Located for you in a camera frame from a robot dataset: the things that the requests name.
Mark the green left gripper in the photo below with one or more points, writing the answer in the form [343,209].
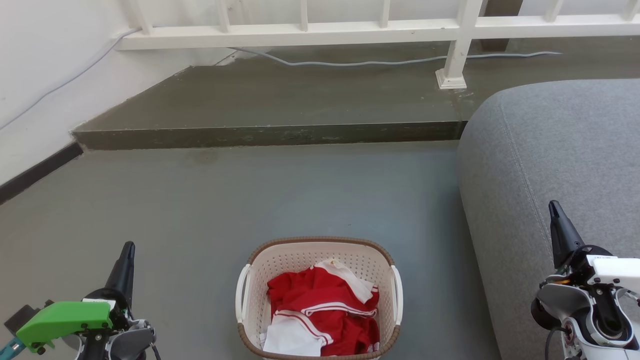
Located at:
[65,317]

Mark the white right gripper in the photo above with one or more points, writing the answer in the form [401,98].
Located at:
[617,272]

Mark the cream perforated laundry basket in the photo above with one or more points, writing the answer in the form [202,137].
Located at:
[300,257]

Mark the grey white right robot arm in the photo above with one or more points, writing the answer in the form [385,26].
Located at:
[565,302]

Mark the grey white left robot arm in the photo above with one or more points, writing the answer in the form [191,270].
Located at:
[127,342]

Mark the grey fabric sofa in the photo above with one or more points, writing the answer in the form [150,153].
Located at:
[560,165]

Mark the black baseboard strip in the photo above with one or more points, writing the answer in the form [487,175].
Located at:
[35,172]

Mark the teal connector piece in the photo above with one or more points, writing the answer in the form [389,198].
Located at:
[10,348]

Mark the white red-striped garment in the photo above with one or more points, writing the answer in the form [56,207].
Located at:
[290,337]

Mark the red white-striped garment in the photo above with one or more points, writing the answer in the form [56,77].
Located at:
[320,292]

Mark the white wooden railing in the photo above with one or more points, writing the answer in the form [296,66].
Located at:
[300,34]

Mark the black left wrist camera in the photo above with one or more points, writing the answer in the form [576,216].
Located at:
[20,316]

